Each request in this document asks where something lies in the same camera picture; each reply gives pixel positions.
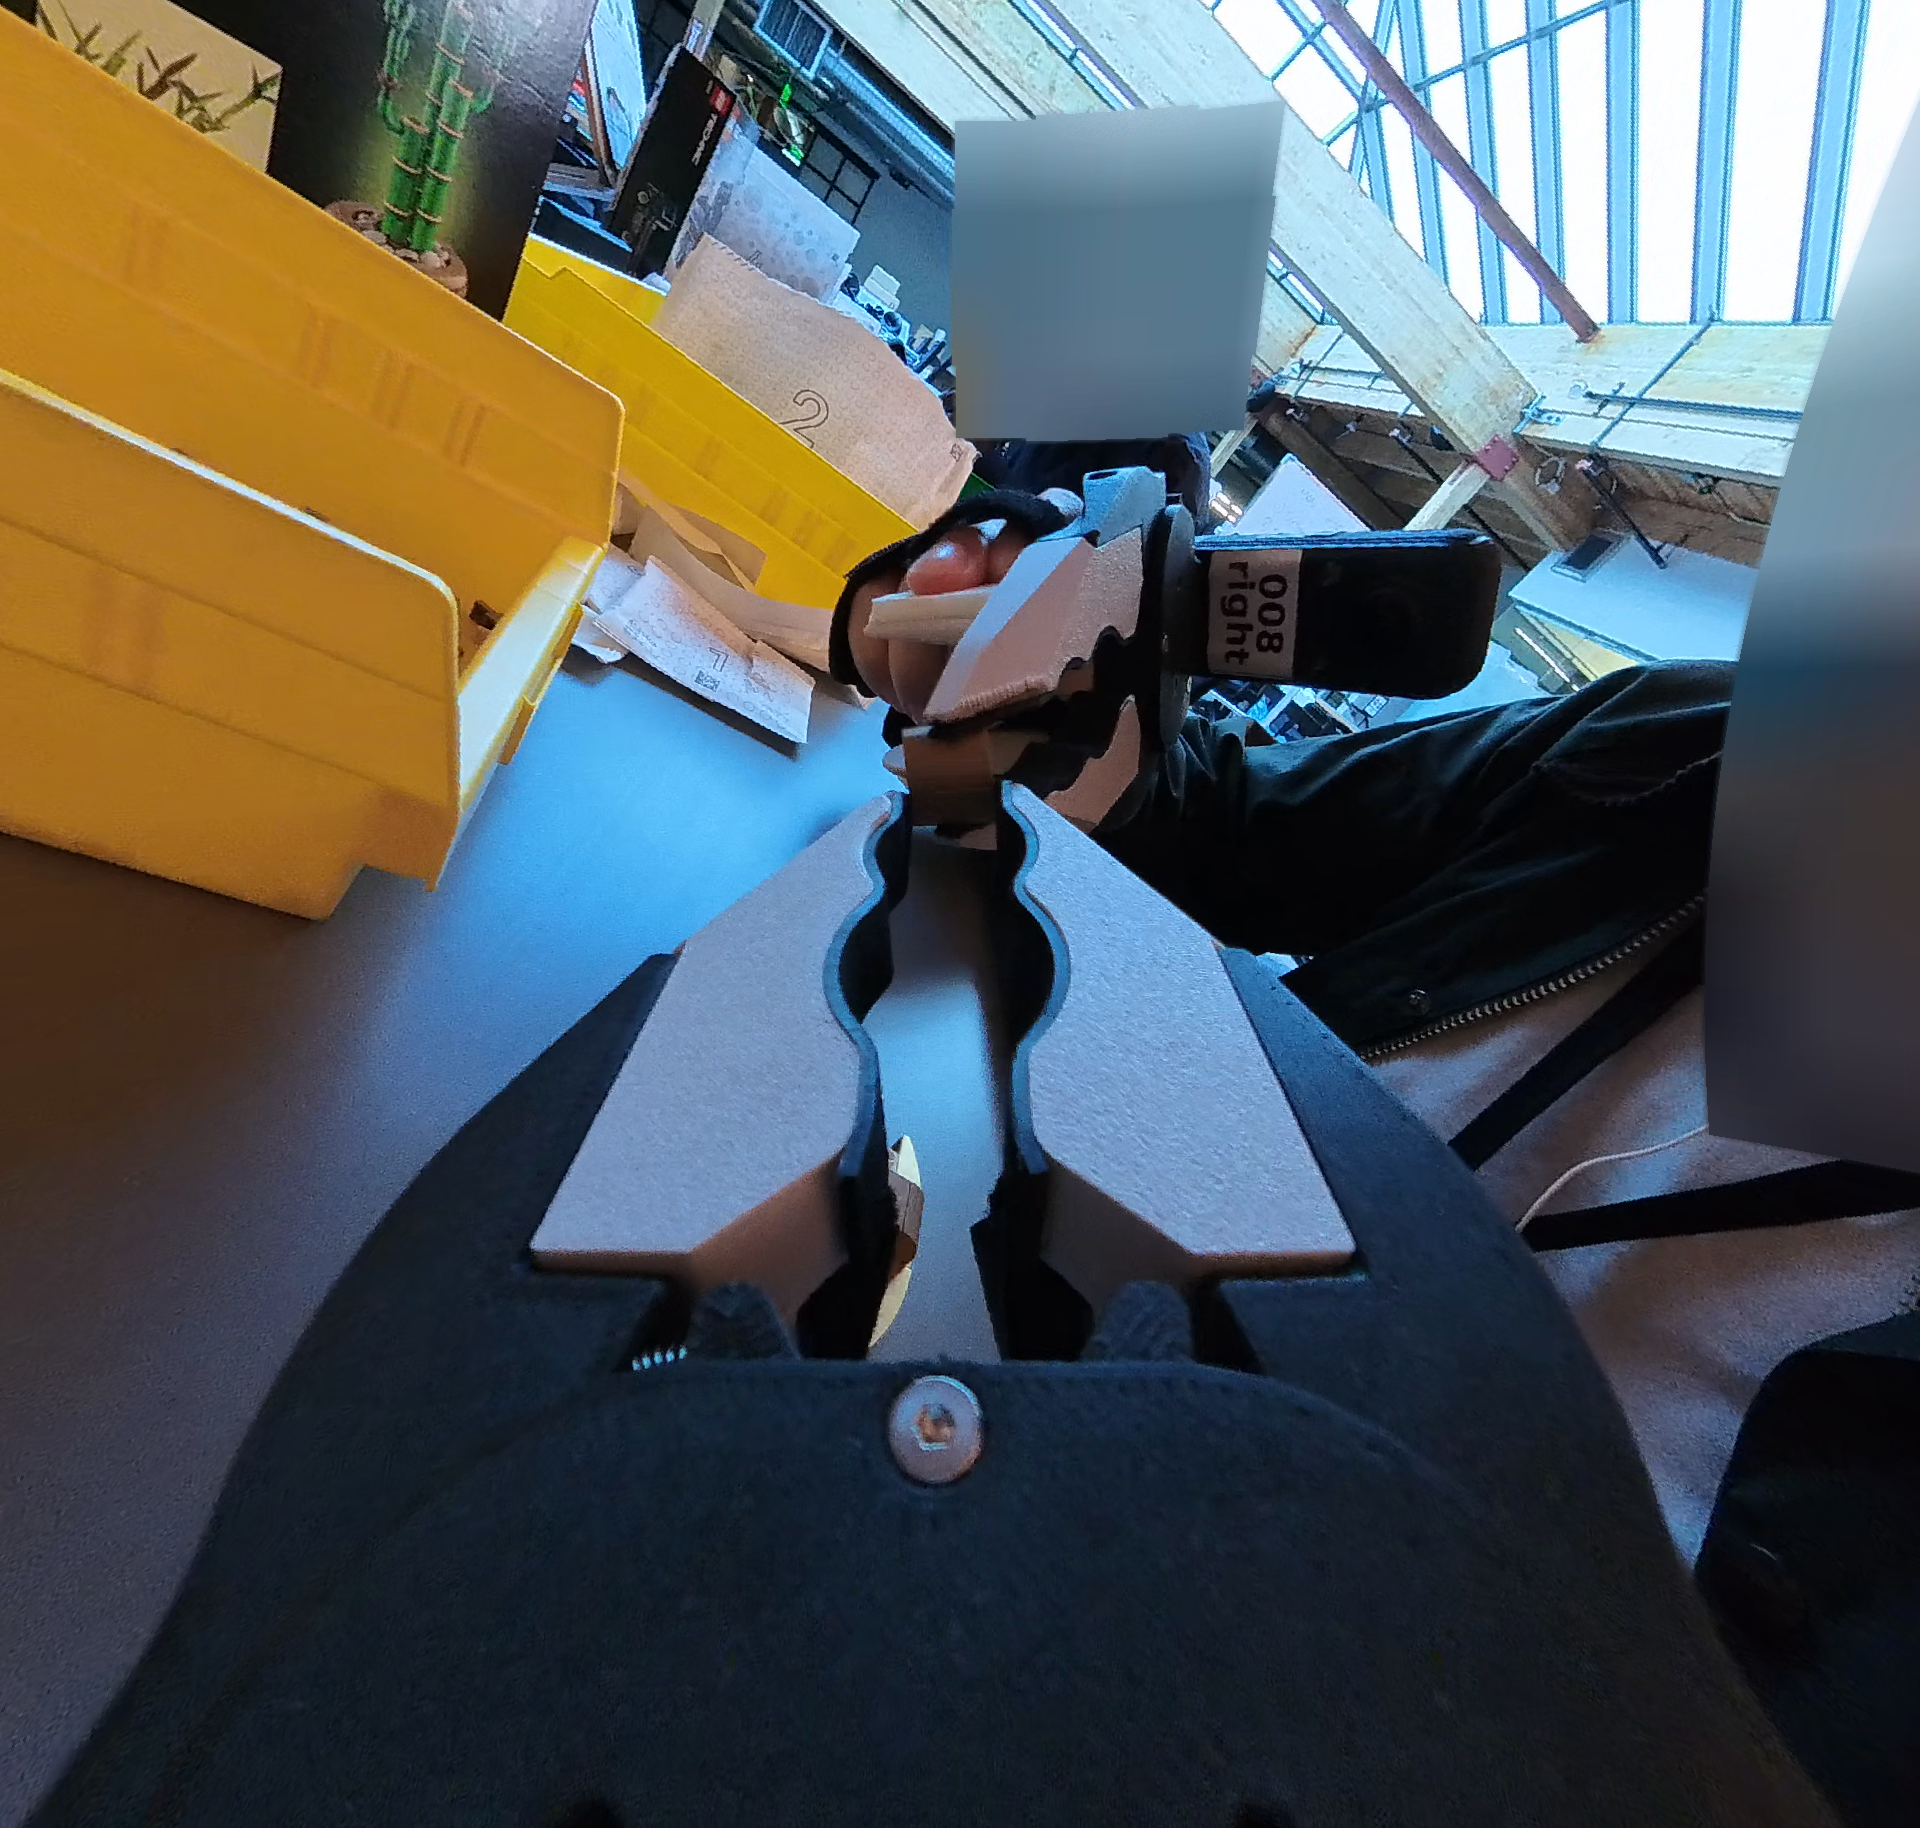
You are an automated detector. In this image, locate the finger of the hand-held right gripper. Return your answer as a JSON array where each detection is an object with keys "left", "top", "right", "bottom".
[
  {"left": 1003, "top": 680, "right": 1153, "bottom": 836},
  {"left": 918, "top": 526, "right": 1153, "bottom": 729}
]

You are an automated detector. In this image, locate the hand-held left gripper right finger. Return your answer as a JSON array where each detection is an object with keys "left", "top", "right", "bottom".
[{"left": 974, "top": 783, "right": 1359, "bottom": 1361}]

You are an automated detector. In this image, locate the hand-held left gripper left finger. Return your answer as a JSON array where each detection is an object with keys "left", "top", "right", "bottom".
[{"left": 527, "top": 790, "right": 912, "bottom": 1361}]

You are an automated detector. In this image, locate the brown toy brick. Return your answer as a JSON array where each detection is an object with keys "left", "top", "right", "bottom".
[{"left": 895, "top": 729, "right": 1003, "bottom": 851}]

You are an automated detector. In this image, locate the yellow plastic bin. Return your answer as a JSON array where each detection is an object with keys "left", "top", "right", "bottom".
[
  {"left": 0, "top": 4, "right": 628, "bottom": 921},
  {"left": 502, "top": 238, "right": 923, "bottom": 616}
]

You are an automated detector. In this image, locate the person's right forearm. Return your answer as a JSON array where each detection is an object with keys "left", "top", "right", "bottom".
[{"left": 1153, "top": 658, "right": 1742, "bottom": 1049}]

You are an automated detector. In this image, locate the person's right hand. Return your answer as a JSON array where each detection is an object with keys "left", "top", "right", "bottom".
[{"left": 844, "top": 522, "right": 1040, "bottom": 719}]

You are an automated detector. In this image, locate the tan numbered paper bag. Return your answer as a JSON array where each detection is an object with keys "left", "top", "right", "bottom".
[{"left": 652, "top": 240, "right": 978, "bottom": 531}]

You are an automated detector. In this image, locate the person's grey sweater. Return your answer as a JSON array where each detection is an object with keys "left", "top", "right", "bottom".
[{"left": 1379, "top": 988, "right": 1920, "bottom": 1559}]

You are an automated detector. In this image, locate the black cardboard box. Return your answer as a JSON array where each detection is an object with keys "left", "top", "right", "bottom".
[{"left": 605, "top": 49, "right": 744, "bottom": 277}]

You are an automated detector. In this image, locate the person's dark jacket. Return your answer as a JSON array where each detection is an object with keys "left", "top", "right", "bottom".
[{"left": 1282, "top": 889, "right": 1920, "bottom": 1828}]

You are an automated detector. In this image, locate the thin white cable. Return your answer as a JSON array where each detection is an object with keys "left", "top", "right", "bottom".
[{"left": 1513, "top": 1119, "right": 1711, "bottom": 1233}]

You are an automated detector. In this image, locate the black bag strap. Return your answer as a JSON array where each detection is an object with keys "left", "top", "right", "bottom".
[{"left": 1445, "top": 1023, "right": 1920, "bottom": 1252}]

